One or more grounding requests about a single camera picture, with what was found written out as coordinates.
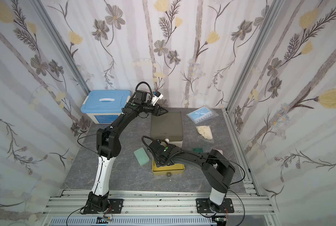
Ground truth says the white drawer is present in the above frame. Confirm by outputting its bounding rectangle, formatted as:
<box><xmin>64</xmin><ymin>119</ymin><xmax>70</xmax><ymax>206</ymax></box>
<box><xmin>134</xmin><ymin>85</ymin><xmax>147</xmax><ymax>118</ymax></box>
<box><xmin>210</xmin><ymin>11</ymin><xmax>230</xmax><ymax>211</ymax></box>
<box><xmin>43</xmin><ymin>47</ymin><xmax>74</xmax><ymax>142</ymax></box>
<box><xmin>169</xmin><ymin>141</ymin><xmax>183</xmax><ymax>148</ymax></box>

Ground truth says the yellow bottom drawer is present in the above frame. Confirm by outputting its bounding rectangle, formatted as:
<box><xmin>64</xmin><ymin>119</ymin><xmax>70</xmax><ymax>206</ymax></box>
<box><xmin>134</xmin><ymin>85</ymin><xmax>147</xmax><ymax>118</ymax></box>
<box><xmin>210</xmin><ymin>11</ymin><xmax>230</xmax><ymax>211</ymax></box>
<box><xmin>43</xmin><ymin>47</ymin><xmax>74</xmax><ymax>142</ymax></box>
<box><xmin>152</xmin><ymin>160</ymin><xmax>185</xmax><ymax>176</ymax></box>

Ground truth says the olive green drawer cabinet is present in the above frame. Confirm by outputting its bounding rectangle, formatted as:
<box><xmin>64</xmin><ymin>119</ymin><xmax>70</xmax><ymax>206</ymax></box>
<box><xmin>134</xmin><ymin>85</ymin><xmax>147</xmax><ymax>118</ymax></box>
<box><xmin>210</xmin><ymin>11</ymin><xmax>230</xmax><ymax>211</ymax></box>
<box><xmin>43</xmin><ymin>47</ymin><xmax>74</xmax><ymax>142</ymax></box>
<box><xmin>150</xmin><ymin>112</ymin><xmax>184</xmax><ymax>142</ymax></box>

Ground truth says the mint green sponge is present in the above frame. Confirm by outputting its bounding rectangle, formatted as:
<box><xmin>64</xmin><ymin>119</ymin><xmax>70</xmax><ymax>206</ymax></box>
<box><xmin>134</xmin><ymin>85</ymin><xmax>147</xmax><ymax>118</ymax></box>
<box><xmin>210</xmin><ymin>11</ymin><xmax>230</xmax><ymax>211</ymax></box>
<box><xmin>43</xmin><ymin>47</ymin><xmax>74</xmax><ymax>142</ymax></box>
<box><xmin>134</xmin><ymin>147</ymin><xmax>150</xmax><ymax>166</ymax></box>

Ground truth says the green scouring sponge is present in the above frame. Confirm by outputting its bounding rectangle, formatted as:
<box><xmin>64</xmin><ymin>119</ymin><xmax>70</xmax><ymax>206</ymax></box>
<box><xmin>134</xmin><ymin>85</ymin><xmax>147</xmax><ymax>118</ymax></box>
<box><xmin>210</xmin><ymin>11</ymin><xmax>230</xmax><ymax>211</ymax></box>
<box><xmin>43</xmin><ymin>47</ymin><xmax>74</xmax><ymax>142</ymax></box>
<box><xmin>193</xmin><ymin>148</ymin><xmax>204</xmax><ymax>153</ymax></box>

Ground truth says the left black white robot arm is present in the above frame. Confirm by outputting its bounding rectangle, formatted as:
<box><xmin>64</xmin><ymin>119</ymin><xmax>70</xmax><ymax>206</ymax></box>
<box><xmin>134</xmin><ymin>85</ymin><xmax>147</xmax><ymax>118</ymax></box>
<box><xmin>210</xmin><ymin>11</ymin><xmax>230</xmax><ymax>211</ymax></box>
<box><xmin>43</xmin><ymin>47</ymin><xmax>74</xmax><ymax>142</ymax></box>
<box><xmin>83</xmin><ymin>90</ymin><xmax>168</xmax><ymax>214</ymax></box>

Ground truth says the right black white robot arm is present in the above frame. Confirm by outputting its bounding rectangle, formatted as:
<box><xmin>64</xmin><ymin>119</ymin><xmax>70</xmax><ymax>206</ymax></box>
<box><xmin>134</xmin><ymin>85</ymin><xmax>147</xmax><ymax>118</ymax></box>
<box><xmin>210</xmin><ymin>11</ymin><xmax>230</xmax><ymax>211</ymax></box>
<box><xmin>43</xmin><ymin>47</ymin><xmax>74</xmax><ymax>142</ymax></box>
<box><xmin>147</xmin><ymin>141</ymin><xmax>236</xmax><ymax>212</ymax></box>

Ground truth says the bag of cream latex gloves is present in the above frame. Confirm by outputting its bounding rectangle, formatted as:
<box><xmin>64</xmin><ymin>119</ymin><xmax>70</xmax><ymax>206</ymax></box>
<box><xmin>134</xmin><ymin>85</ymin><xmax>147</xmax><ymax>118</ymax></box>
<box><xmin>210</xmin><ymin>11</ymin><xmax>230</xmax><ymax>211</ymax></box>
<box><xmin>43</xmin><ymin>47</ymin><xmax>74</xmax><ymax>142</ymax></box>
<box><xmin>196</xmin><ymin>125</ymin><xmax>214</xmax><ymax>143</ymax></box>

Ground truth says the bag of blue face masks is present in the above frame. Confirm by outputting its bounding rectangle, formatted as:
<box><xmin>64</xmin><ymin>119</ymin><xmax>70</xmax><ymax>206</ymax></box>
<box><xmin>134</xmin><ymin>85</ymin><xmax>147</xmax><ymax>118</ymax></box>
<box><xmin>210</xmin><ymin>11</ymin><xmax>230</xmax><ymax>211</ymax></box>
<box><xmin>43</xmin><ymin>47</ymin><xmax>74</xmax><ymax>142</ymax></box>
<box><xmin>187</xmin><ymin>106</ymin><xmax>219</xmax><ymax>124</ymax></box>

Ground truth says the blue lidded storage box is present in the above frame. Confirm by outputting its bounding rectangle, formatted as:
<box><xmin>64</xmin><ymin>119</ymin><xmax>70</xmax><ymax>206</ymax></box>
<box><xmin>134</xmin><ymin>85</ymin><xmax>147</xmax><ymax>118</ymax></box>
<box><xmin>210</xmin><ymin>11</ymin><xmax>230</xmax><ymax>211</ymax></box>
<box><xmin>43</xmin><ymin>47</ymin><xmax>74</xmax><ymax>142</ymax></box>
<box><xmin>81</xmin><ymin>90</ymin><xmax>131</xmax><ymax>124</ymax></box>

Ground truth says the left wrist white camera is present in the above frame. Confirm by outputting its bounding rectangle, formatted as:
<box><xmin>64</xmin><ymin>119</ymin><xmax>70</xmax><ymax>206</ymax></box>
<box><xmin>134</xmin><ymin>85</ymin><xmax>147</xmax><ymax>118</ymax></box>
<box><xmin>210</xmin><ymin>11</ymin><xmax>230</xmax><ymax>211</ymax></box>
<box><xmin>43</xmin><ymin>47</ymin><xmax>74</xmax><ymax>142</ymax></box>
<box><xmin>151</xmin><ymin>91</ymin><xmax>163</xmax><ymax>106</ymax></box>

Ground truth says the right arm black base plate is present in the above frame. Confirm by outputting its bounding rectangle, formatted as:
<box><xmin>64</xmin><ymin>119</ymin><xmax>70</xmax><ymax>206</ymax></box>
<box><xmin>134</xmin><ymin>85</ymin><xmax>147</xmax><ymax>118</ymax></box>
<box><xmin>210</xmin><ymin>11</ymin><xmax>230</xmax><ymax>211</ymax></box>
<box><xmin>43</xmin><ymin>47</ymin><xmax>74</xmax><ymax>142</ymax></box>
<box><xmin>195</xmin><ymin>198</ymin><xmax>235</xmax><ymax>214</ymax></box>

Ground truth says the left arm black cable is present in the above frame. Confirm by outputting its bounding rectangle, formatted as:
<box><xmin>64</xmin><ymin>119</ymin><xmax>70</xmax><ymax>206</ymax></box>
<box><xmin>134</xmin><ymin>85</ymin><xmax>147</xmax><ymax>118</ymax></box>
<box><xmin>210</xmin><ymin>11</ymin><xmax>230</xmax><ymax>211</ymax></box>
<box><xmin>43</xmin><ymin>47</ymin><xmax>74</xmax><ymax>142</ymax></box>
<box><xmin>77</xmin><ymin>132</ymin><xmax>101</xmax><ymax>156</ymax></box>

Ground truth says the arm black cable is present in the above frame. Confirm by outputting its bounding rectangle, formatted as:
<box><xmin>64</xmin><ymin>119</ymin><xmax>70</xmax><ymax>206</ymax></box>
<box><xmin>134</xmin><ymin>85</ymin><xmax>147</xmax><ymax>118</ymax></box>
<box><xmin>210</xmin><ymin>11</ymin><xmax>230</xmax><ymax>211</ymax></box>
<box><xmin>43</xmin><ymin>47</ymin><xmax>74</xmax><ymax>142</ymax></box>
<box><xmin>224</xmin><ymin>162</ymin><xmax>246</xmax><ymax>226</ymax></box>
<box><xmin>77</xmin><ymin>132</ymin><xmax>101</xmax><ymax>156</ymax></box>

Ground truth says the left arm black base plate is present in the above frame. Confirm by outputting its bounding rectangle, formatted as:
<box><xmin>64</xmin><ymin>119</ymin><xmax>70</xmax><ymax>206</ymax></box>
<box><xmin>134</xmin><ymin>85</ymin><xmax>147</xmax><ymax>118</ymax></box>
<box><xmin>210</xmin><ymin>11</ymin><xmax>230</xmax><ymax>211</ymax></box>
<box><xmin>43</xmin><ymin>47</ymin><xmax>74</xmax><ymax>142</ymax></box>
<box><xmin>82</xmin><ymin>199</ymin><xmax>124</xmax><ymax>214</ymax></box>

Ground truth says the white slotted cable duct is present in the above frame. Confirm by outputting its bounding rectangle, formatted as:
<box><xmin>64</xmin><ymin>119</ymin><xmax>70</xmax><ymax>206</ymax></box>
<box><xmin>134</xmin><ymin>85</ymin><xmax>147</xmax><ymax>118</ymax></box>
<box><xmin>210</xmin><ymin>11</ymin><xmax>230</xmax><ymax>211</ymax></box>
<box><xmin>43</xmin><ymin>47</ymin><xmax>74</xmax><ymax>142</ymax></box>
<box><xmin>47</xmin><ymin>216</ymin><xmax>217</xmax><ymax>226</ymax></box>

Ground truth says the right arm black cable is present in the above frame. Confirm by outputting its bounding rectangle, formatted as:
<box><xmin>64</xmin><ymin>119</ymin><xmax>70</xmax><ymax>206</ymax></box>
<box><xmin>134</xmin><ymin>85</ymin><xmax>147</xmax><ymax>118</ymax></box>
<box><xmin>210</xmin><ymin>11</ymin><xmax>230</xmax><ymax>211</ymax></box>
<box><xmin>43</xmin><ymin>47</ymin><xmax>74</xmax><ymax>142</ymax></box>
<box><xmin>224</xmin><ymin>162</ymin><xmax>246</xmax><ymax>226</ymax></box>

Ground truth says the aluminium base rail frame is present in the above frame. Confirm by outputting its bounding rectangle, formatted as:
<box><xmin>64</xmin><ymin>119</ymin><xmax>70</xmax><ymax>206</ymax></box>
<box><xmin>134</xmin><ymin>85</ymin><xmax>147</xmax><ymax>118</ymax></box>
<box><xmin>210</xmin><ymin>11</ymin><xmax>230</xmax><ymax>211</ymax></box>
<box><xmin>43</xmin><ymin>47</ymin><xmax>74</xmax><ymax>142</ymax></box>
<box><xmin>38</xmin><ymin>190</ymin><xmax>279</xmax><ymax>226</ymax></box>

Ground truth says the aluminium corner frame post left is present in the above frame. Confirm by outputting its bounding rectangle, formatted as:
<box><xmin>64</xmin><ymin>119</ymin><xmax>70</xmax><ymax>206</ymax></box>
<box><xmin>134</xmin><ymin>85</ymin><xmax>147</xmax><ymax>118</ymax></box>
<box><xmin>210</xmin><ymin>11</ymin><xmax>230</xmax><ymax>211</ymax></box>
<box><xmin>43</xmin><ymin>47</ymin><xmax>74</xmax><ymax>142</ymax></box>
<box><xmin>29</xmin><ymin>0</ymin><xmax>90</xmax><ymax>95</ymax></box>

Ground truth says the aluminium corner frame post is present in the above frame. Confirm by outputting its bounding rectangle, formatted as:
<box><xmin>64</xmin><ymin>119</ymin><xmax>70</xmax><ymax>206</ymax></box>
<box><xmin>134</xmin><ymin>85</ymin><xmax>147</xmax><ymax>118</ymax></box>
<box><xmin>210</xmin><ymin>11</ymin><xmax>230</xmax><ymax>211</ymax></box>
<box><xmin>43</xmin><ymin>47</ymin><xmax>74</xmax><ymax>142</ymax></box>
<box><xmin>225</xmin><ymin>0</ymin><xmax>284</xmax><ymax>112</ymax></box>
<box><xmin>29</xmin><ymin>0</ymin><xmax>90</xmax><ymax>95</ymax></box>

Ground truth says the aluminium corner frame post right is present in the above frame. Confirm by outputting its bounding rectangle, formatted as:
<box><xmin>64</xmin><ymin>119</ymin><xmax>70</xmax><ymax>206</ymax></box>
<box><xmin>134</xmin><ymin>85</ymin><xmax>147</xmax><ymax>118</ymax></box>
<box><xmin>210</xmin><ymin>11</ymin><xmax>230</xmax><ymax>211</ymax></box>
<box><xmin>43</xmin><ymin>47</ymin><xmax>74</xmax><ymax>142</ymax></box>
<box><xmin>225</xmin><ymin>0</ymin><xmax>284</xmax><ymax>112</ymax></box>

